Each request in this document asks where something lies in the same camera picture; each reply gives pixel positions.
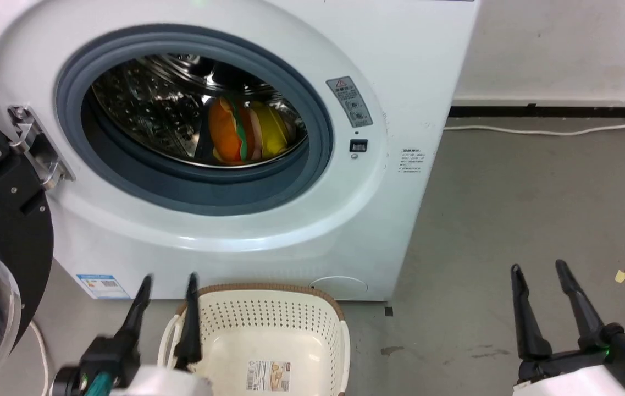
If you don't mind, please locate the white hose cable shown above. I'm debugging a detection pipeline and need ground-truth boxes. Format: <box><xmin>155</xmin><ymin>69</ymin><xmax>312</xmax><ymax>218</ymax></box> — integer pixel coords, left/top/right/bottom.
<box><xmin>27</xmin><ymin>320</ymin><xmax>51</xmax><ymax>396</ymax></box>

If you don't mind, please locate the black round washer door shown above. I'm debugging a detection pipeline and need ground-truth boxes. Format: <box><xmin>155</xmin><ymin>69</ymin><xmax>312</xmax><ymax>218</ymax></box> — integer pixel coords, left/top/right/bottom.
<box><xmin>0</xmin><ymin>108</ymin><xmax>54</xmax><ymax>396</ymax></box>

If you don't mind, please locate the steel washer drum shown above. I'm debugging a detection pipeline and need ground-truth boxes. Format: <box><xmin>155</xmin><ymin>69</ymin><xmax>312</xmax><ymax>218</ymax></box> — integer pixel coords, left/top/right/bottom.
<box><xmin>91</xmin><ymin>53</ymin><xmax>308</xmax><ymax>168</ymax></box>

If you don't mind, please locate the white plastic laundry basket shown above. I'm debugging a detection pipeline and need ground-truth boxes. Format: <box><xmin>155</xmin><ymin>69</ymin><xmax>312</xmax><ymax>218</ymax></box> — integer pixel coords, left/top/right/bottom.
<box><xmin>157</xmin><ymin>283</ymin><xmax>351</xmax><ymax>396</ymax></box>

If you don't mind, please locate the plush burger toy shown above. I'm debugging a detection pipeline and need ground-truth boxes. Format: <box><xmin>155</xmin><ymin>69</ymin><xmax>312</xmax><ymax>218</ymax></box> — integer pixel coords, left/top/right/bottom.
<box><xmin>208</xmin><ymin>96</ymin><xmax>294</xmax><ymax>166</ymax></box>

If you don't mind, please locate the black baseboard strip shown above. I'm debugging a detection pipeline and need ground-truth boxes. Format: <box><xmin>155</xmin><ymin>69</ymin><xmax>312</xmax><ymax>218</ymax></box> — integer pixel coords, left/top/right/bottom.
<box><xmin>449</xmin><ymin>104</ymin><xmax>625</xmax><ymax>118</ymax></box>

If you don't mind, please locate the round filter cover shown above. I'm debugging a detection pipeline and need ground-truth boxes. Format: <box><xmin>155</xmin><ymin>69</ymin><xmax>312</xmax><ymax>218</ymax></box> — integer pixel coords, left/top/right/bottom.
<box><xmin>311</xmin><ymin>276</ymin><xmax>369</xmax><ymax>301</ymax></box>

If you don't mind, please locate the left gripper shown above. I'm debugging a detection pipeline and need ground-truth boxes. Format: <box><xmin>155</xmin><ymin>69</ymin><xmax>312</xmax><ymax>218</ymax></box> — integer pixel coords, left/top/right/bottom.
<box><xmin>51</xmin><ymin>273</ymin><xmax>214</xmax><ymax>396</ymax></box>

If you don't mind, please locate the metal door hinge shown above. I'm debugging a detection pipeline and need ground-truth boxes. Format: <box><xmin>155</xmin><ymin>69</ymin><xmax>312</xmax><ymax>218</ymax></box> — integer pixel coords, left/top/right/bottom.
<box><xmin>7</xmin><ymin>104</ymin><xmax>76</xmax><ymax>190</ymax></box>

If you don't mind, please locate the basket product label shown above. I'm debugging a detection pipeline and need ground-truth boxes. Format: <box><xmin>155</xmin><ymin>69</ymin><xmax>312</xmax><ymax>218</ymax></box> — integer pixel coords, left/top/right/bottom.
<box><xmin>246</xmin><ymin>360</ymin><xmax>291</xmax><ymax>392</ymax></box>

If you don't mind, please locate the grey rubber door gasket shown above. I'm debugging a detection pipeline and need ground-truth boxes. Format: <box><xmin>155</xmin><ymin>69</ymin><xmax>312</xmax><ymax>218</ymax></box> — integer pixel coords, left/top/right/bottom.
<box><xmin>55</xmin><ymin>30</ymin><xmax>335</xmax><ymax>216</ymax></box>

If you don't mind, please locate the long white power cable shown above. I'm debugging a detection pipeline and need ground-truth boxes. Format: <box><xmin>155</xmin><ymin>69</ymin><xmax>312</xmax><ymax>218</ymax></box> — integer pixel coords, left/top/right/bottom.
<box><xmin>444</xmin><ymin>113</ymin><xmax>625</xmax><ymax>136</ymax></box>

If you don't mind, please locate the blue energy label sticker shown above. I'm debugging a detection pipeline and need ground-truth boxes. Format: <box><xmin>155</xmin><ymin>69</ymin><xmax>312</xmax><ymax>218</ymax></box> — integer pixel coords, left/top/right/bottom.
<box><xmin>76</xmin><ymin>273</ymin><xmax>131</xmax><ymax>300</ymax></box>

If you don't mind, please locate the white front-load washing machine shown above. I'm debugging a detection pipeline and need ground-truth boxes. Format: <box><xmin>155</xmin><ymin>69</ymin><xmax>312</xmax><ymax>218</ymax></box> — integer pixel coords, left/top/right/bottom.
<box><xmin>0</xmin><ymin>0</ymin><xmax>480</xmax><ymax>302</ymax></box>

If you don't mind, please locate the small printed text sticker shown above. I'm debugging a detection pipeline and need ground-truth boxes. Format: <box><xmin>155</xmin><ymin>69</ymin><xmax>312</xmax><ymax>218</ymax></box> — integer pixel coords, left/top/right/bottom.
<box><xmin>399</xmin><ymin>147</ymin><xmax>427</xmax><ymax>175</ymax></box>

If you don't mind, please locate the grey warning sticker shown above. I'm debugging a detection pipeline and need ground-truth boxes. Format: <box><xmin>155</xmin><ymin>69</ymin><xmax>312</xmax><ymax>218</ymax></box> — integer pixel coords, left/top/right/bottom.
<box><xmin>327</xmin><ymin>76</ymin><xmax>373</xmax><ymax>128</ymax></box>

